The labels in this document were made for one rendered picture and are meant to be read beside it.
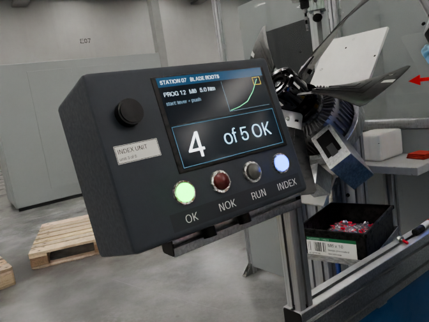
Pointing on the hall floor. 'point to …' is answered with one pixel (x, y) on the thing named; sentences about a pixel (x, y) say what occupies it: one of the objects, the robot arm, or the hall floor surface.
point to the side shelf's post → (392, 198)
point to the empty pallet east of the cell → (61, 241)
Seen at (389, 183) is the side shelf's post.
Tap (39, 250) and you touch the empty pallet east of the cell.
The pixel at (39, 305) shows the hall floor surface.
